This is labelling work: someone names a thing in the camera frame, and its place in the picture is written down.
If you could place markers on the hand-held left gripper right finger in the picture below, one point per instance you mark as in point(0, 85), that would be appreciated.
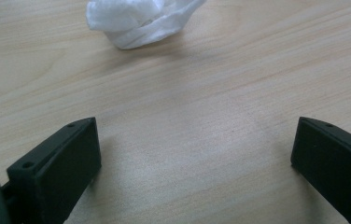
point(338, 165)

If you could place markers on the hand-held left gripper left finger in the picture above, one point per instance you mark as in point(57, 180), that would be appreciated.
point(55, 174)

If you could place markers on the white plastic bag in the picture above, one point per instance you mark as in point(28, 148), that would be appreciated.
point(133, 21)

